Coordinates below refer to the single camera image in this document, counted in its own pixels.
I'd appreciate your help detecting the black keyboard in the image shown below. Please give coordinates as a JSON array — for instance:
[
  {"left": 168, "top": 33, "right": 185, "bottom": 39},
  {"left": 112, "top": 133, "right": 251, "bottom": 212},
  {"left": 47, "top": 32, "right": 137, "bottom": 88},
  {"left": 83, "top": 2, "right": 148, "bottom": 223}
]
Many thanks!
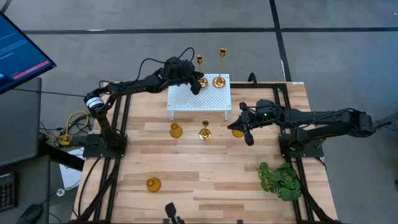
[{"left": 0, "top": 172, "right": 18, "bottom": 212}]

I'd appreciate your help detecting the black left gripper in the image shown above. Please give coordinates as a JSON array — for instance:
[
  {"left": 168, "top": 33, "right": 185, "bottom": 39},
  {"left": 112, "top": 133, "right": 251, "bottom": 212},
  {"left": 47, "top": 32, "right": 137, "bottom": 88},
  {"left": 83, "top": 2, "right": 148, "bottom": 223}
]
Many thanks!
[{"left": 161, "top": 64, "right": 206, "bottom": 96}]

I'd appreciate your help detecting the white perforated metal shelf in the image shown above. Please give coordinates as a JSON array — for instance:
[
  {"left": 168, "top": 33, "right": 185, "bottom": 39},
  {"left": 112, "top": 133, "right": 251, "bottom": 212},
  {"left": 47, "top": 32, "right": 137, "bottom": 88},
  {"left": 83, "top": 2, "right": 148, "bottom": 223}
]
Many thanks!
[{"left": 166, "top": 73, "right": 233, "bottom": 121}]

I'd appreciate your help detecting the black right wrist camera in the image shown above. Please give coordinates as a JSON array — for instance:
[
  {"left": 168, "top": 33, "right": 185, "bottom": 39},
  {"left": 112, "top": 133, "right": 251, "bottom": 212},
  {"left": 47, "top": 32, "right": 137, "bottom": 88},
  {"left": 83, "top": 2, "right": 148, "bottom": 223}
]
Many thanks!
[{"left": 255, "top": 99, "right": 276, "bottom": 117}]

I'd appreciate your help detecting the green monstera plant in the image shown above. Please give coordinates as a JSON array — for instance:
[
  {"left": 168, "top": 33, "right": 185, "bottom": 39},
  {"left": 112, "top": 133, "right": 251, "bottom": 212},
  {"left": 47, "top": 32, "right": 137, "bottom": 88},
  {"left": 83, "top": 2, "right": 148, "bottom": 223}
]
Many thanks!
[{"left": 258, "top": 161, "right": 302, "bottom": 202}]

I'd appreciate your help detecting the medium gold candlestick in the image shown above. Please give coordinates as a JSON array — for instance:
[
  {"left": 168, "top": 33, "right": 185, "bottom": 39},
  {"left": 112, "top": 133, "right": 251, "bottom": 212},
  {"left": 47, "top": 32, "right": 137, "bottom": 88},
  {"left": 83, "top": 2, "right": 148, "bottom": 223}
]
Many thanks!
[{"left": 195, "top": 54, "right": 209, "bottom": 88}]

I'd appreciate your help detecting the tall gold candlestick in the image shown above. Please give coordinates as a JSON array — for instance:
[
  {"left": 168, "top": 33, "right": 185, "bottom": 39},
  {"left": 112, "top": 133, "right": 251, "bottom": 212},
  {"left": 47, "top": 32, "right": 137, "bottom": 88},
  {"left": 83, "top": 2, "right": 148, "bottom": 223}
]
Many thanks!
[{"left": 212, "top": 47, "right": 228, "bottom": 89}]

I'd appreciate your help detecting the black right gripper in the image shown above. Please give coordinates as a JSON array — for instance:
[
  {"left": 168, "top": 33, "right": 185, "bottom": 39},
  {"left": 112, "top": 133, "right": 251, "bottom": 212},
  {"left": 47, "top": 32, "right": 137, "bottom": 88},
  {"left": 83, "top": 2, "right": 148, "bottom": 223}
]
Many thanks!
[{"left": 227, "top": 101, "right": 279, "bottom": 147}]

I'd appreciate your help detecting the grey desk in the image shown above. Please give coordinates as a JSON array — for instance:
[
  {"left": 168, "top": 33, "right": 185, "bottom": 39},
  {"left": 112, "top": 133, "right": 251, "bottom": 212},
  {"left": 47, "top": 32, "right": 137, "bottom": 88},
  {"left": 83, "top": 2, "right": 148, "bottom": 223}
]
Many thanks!
[{"left": 0, "top": 77, "right": 51, "bottom": 224}]

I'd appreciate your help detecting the yellow cable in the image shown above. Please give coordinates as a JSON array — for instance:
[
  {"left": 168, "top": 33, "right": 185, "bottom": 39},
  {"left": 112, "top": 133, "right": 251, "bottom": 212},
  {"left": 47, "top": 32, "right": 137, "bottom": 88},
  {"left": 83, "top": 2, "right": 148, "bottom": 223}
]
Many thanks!
[{"left": 60, "top": 111, "right": 90, "bottom": 147}]

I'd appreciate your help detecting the small black tripod camera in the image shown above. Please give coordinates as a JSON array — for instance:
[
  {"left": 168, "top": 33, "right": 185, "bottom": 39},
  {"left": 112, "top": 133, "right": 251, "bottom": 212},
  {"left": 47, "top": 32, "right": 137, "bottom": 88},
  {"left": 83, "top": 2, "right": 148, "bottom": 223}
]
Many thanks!
[{"left": 164, "top": 202, "right": 185, "bottom": 224}]

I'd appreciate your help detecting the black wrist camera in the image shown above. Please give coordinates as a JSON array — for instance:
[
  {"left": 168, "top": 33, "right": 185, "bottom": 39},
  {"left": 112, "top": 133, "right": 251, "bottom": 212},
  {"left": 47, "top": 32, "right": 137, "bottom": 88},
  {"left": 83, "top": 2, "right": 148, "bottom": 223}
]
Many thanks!
[
  {"left": 255, "top": 99, "right": 276, "bottom": 117},
  {"left": 166, "top": 57, "right": 188, "bottom": 71}
]

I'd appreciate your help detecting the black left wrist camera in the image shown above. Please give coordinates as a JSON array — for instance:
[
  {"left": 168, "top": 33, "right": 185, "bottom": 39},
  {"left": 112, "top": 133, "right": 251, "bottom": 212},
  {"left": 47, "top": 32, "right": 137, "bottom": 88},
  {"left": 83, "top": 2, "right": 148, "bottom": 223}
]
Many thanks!
[{"left": 166, "top": 57, "right": 188, "bottom": 71}]

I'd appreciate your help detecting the black aluminium rig frame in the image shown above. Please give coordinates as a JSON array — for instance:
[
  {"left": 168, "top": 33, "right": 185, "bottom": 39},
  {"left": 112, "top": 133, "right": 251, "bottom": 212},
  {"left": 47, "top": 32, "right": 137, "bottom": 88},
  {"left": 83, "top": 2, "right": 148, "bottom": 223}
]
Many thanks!
[{"left": 71, "top": 81, "right": 343, "bottom": 224}]

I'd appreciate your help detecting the black computer mouse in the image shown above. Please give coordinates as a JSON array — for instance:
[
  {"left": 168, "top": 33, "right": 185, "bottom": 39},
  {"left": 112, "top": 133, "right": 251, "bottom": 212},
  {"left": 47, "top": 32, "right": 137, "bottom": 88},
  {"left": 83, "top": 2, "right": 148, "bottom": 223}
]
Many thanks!
[{"left": 16, "top": 203, "right": 44, "bottom": 224}]

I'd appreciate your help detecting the computer monitor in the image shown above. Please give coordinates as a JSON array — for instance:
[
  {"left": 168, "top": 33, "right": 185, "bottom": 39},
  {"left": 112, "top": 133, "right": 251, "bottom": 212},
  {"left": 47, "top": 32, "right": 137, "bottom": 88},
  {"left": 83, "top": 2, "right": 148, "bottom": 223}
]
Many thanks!
[{"left": 0, "top": 12, "right": 57, "bottom": 95}]

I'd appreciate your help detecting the white paper sheet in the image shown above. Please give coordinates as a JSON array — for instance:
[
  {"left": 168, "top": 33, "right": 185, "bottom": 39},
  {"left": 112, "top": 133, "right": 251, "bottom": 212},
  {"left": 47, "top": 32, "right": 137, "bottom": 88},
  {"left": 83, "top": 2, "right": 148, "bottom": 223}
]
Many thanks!
[{"left": 58, "top": 147, "right": 84, "bottom": 191}]

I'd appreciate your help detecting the short gold candlestick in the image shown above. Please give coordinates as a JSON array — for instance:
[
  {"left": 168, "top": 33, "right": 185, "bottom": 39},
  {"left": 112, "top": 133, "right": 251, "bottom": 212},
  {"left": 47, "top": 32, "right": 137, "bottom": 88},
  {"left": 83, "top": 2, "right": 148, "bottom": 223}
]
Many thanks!
[{"left": 198, "top": 119, "right": 213, "bottom": 141}]

